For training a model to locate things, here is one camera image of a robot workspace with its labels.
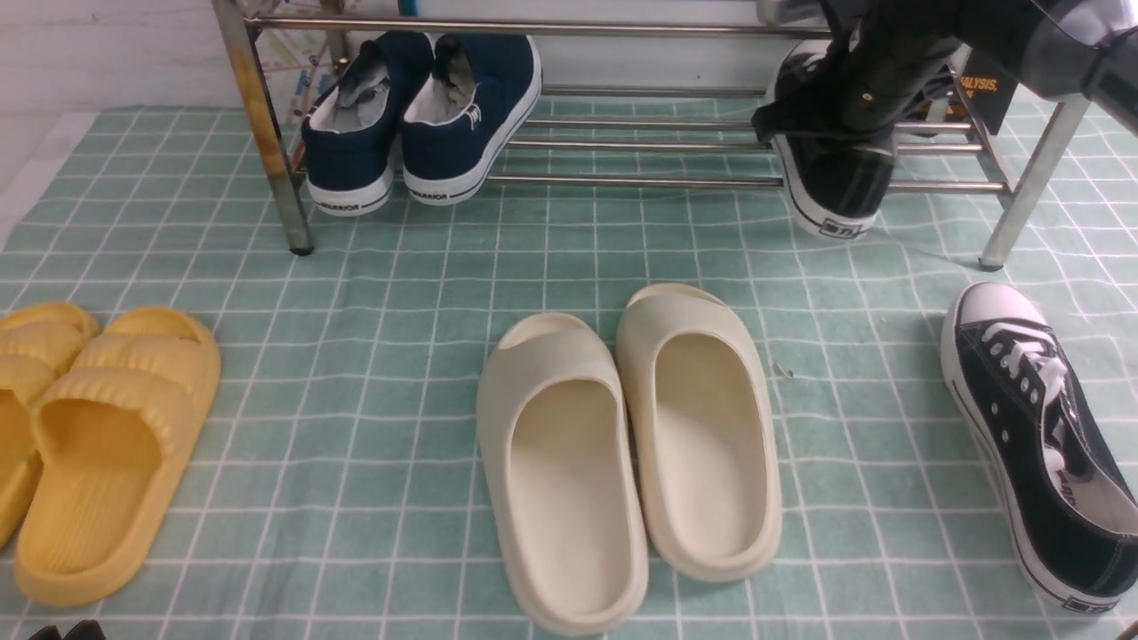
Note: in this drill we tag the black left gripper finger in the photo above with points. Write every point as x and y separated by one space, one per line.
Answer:
47 633

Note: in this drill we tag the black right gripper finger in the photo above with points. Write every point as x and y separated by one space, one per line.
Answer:
86 630

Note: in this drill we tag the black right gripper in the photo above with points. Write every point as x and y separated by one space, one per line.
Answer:
856 87

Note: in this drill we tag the black canvas sneaker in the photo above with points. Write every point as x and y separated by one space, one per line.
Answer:
1072 517
834 180

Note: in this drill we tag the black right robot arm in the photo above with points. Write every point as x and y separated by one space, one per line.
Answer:
1075 260

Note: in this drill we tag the silver metal shoe rack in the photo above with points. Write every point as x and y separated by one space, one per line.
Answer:
286 170

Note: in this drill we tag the dark image processing book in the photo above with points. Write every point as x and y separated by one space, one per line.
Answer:
988 88

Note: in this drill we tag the right yellow rubber slipper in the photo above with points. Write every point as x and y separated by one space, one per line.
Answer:
115 434

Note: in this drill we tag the yellow rubber slipper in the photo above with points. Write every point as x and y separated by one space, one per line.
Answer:
38 345
115 434

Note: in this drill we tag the green checked cloth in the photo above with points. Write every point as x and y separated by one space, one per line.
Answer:
337 492

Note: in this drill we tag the left yellow rubber slipper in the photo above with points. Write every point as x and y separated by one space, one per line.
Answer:
38 345

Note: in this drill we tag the right cream foam slipper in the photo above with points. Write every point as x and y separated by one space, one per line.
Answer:
708 473

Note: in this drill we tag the cream foam slipper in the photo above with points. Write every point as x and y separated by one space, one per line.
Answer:
708 473
553 437

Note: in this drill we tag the right navy canvas sneaker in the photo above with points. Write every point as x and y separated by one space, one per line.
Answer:
480 90

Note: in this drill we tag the navy canvas sneaker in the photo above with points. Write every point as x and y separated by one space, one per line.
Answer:
480 90
350 131

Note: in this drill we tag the left cream foam slipper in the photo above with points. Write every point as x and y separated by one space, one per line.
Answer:
553 437

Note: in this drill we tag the left navy canvas sneaker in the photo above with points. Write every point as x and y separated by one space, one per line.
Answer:
350 131

